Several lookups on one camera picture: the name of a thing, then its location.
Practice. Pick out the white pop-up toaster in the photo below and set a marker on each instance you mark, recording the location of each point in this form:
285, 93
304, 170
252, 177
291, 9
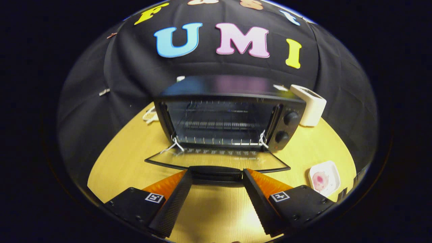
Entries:
312, 108

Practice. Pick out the white square plate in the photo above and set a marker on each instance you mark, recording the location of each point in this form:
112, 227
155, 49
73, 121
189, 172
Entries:
333, 175

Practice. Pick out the metal oven rack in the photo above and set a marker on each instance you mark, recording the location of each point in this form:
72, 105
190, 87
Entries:
219, 125

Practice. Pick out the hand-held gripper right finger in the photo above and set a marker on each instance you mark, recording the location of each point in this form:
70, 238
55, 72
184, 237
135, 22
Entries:
261, 206

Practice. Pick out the pink ham slice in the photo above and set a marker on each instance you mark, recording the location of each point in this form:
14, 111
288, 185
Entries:
320, 180

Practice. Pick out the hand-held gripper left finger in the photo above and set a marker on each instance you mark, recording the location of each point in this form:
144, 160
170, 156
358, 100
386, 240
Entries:
173, 206

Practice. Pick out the black toaster oven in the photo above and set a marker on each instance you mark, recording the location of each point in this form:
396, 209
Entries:
219, 84

